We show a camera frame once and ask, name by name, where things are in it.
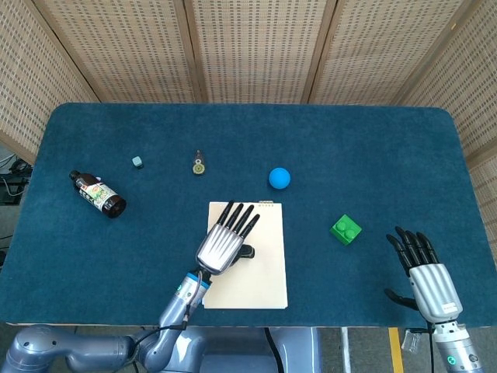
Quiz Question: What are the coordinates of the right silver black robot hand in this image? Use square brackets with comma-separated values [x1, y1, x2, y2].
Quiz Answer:
[384, 226, 464, 323]

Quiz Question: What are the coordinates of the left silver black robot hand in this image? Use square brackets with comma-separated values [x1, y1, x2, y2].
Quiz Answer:
[195, 200, 261, 277]

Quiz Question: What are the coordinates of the beige notepad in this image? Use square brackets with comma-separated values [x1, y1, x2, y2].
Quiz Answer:
[201, 200, 290, 312]

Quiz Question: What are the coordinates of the clear plastic wrist tag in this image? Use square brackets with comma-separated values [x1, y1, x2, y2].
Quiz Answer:
[401, 328, 423, 354]

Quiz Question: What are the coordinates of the yellow floor tape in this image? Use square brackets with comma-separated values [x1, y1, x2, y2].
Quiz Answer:
[388, 326, 405, 373]

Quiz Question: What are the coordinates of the small brown dropper bottle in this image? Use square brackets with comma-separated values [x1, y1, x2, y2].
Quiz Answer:
[191, 148, 206, 176]

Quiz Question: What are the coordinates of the blue ball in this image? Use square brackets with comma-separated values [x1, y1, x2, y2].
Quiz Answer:
[268, 167, 292, 191]

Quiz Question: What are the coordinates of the grey-blue robot torso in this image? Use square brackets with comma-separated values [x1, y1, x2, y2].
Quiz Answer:
[170, 326, 323, 373]

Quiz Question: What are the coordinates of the green building block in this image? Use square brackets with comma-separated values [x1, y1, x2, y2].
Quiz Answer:
[329, 214, 363, 246]

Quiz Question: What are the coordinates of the brown labelled glass bottle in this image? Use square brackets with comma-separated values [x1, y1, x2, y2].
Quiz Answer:
[68, 169, 127, 219]

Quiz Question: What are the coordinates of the dark blue table mat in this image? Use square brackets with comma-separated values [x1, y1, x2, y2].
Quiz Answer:
[0, 102, 497, 328]

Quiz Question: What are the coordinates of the woven wooden screen panel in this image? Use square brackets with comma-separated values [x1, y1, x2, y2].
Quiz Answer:
[182, 0, 338, 105]
[398, 0, 497, 265]
[0, 0, 100, 164]
[33, 0, 207, 104]
[301, 0, 481, 105]

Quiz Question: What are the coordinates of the black torso cable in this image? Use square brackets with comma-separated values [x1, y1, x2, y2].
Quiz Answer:
[265, 327, 285, 373]

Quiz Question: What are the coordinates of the black cable bundle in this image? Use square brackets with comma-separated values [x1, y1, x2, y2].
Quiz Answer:
[0, 153, 35, 207]

